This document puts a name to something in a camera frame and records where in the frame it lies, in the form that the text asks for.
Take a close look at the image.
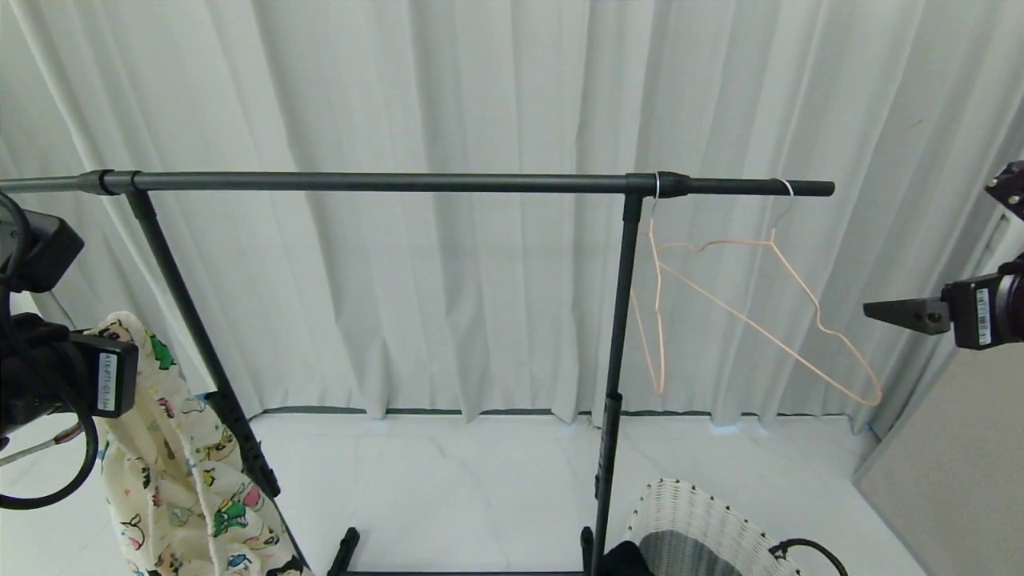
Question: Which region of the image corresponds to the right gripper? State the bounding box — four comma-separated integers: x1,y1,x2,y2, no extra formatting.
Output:
862,268,1024,351

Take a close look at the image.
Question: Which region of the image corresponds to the cream printed garment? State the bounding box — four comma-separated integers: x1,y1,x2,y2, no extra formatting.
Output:
84,310,314,576

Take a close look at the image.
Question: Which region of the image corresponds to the white laundry basket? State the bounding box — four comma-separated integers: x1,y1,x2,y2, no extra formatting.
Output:
622,478,849,576

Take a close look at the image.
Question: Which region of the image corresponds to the white curtain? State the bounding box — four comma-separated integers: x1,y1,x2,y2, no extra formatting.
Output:
0,0,1024,437

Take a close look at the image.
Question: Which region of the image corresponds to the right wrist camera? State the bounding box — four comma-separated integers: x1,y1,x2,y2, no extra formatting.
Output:
984,160,1024,223

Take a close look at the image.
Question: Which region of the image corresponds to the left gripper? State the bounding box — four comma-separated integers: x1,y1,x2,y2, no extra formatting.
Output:
0,314,139,438

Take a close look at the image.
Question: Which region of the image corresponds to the black clothes rack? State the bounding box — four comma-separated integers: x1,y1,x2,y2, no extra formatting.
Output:
0,170,835,576

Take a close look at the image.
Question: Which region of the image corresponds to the black garment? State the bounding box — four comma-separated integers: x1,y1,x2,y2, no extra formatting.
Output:
602,541,655,576

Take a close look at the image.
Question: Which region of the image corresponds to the pink clothes hanger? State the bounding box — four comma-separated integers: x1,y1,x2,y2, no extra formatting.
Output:
630,194,667,396
656,192,883,406

